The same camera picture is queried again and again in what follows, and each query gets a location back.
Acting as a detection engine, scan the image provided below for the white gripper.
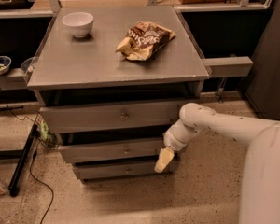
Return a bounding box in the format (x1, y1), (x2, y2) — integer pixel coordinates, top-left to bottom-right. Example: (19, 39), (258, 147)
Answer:
(154, 129), (189, 173)

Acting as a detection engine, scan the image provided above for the grey drawer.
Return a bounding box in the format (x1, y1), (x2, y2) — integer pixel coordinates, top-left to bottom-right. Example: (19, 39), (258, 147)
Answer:
(40, 99), (194, 133)
(59, 137), (164, 164)
(72, 159), (181, 181)

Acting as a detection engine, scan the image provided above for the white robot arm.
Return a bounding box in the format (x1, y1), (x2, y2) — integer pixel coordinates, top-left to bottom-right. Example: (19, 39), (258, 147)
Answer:
(155, 103), (280, 224)

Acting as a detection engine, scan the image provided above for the grey bottom drawer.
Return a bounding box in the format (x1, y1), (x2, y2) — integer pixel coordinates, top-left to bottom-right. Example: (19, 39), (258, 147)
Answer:
(72, 159), (181, 181)

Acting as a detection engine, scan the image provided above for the grey drawer cabinet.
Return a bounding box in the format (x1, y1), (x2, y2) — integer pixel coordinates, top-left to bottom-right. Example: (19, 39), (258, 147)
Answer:
(26, 5), (210, 184)

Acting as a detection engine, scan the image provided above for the grey top drawer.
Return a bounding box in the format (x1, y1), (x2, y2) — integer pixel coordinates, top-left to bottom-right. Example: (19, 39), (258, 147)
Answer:
(40, 99), (194, 133)

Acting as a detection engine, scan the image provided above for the grey side shelf bar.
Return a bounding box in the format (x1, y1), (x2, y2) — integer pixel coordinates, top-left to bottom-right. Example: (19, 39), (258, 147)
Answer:
(203, 56), (253, 77)

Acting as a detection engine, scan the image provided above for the brown chip bag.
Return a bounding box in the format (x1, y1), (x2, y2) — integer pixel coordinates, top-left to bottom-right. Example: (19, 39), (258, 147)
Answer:
(116, 21), (176, 61)

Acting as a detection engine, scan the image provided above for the black metal table leg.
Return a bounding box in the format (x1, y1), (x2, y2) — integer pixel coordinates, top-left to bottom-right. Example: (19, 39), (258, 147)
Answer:
(8, 124), (37, 197)

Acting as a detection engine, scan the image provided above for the white ceramic bowl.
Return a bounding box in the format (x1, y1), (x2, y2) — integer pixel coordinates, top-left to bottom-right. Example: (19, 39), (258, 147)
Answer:
(62, 12), (94, 38)

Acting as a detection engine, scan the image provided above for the clear plastic cup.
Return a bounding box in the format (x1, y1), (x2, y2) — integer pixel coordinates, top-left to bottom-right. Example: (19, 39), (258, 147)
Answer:
(21, 57), (38, 73)

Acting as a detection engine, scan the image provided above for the grey left shelf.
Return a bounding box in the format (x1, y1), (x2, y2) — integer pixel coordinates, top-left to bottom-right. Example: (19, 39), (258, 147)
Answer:
(0, 68), (27, 91)

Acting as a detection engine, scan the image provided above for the blue patterned bowl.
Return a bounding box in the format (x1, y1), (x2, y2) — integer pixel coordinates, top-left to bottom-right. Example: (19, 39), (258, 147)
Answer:
(0, 56), (11, 76)

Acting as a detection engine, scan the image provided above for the wire basket with green item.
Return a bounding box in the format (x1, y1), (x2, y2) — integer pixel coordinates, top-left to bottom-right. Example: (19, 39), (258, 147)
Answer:
(35, 114), (58, 149)

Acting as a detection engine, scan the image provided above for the black floor cable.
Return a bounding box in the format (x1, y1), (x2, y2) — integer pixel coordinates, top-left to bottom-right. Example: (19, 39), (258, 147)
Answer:
(0, 77), (55, 224)

